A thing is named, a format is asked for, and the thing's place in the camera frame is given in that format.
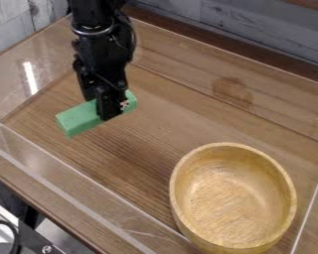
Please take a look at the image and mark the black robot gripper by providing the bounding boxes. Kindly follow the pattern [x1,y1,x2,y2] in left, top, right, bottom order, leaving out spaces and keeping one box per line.
[73,28,135,121]

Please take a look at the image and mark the green rectangular block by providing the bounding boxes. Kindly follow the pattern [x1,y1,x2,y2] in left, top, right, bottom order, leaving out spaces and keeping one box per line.
[55,89,139,139]

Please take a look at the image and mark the brown wooden bowl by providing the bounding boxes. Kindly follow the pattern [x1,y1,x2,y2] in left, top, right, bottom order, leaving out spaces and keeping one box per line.
[170,142,297,254]

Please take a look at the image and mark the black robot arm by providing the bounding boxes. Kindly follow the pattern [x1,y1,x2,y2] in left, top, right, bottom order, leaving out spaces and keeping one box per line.
[69,0,136,121]

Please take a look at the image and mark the clear acrylic tray walls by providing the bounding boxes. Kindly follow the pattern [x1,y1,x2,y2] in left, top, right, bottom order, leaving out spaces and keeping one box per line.
[0,9,318,254]

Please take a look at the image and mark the black cable lower left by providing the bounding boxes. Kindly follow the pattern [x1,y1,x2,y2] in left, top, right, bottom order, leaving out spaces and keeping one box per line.
[0,218,23,254]

